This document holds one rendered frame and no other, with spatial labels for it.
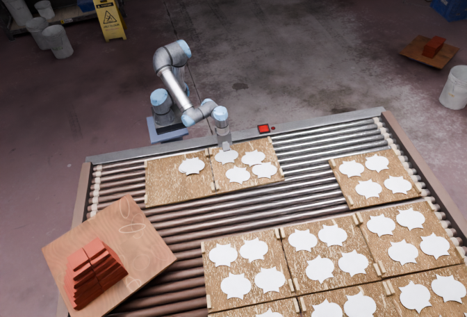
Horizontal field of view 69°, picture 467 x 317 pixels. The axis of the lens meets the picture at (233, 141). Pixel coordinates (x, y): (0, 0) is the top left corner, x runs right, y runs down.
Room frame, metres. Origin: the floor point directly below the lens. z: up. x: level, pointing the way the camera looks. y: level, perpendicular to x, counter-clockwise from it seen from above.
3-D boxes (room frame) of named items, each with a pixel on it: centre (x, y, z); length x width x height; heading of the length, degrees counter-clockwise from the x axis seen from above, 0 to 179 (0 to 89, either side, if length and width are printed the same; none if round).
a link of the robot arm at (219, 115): (1.39, 0.06, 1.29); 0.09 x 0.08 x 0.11; 31
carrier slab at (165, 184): (1.27, 0.36, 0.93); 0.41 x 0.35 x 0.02; 96
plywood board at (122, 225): (0.77, 0.68, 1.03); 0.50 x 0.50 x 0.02; 34
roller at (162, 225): (1.01, -0.09, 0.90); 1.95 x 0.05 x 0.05; 95
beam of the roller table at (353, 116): (1.58, -0.04, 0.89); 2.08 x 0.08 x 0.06; 95
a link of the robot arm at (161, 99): (1.81, 0.46, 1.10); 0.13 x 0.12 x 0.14; 121
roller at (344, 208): (0.91, -0.10, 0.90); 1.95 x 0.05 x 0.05; 95
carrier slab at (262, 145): (1.32, -0.06, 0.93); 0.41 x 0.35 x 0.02; 96
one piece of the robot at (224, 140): (1.36, 0.05, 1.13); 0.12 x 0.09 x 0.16; 6
